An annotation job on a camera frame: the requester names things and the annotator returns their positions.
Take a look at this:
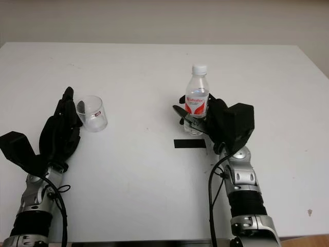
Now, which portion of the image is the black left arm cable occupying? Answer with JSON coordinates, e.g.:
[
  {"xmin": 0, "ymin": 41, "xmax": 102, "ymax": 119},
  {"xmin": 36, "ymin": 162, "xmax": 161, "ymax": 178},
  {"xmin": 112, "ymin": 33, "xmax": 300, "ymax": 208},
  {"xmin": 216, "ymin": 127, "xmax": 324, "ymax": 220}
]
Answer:
[{"xmin": 38, "ymin": 174, "xmax": 71, "ymax": 247}]

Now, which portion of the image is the clear water bottle red label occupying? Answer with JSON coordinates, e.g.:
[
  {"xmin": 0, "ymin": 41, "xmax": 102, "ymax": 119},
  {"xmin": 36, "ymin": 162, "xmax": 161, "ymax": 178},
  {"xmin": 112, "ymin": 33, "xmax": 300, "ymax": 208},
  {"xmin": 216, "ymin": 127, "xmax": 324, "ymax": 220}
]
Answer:
[{"xmin": 183, "ymin": 64, "xmax": 210, "ymax": 136}]

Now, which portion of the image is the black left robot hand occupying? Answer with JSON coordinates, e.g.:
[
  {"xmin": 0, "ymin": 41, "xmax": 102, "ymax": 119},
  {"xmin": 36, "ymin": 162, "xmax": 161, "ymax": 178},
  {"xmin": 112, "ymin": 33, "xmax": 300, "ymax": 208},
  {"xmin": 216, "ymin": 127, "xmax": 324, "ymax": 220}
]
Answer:
[{"xmin": 38, "ymin": 86, "xmax": 86, "ymax": 170}]

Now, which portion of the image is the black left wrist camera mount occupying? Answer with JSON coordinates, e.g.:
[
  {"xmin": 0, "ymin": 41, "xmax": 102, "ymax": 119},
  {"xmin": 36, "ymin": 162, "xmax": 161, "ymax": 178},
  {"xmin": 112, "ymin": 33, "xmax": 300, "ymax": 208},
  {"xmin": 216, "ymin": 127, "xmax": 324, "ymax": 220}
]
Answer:
[{"xmin": 0, "ymin": 131, "xmax": 50, "ymax": 176}]

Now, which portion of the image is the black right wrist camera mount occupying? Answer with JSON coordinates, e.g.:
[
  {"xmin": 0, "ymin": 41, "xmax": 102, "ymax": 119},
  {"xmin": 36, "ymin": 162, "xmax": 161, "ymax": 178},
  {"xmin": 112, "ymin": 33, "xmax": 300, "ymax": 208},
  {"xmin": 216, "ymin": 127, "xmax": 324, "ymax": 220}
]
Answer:
[{"xmin": 223, "ymin": 102, "xmax": 256, "ymax": 155}]

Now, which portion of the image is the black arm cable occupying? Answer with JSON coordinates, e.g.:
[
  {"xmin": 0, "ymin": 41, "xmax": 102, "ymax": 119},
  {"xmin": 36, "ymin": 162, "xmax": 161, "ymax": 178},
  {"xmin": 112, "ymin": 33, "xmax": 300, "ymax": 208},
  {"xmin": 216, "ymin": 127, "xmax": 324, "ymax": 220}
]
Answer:
[
  {"xmin": 38, "ymin": 174, "xmax": 71, "ymax": 247},
  {"xmin": 208, "ymin": 151, "xmax": 232, "ymax": 247}
]

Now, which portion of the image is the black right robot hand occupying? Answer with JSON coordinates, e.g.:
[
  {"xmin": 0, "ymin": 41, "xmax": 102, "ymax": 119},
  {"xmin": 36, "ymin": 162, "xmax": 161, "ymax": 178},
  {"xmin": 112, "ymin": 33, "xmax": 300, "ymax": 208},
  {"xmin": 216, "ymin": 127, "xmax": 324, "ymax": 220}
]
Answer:
[{"xmin": 172, "ymin": 93, "xmax": 234, "ymax": 154}]

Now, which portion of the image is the black tape strip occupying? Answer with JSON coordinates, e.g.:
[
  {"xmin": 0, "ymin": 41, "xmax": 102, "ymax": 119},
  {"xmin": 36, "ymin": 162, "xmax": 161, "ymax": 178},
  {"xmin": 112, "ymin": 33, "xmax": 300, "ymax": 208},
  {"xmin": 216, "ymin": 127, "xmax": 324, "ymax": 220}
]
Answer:
[{"xmin": 173, "ymin": 139, "xmax": 207, "ymax": 150}]

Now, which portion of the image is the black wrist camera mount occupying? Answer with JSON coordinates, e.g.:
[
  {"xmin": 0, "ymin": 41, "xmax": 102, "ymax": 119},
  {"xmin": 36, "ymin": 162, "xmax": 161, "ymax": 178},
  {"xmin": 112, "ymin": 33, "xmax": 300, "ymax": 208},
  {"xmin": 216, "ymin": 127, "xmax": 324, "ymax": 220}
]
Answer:
[
  {"xmin": 223, "ymin": 102, "xmax": 256, "ymax": 155},
  {"xmin": 0, "ymin": 131, "xmax": 50, "ymax": 176}
]

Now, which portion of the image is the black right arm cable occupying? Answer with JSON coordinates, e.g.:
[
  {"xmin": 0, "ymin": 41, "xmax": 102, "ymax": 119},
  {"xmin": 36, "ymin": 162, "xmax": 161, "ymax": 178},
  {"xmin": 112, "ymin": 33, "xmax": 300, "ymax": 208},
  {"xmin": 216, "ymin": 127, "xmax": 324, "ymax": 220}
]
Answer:
[{"xmin": 208, "ymin": 151, "xmax": 232, "ymax": 247}]

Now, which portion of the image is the clear plastic cup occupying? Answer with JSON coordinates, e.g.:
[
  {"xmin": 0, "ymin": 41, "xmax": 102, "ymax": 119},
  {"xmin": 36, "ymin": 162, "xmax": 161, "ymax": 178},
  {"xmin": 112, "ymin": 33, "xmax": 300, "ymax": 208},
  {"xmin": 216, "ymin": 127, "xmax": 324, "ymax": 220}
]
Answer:
[{"xmin": 76, "ymin": 95, "xmax": 108, "ymax": 133}]

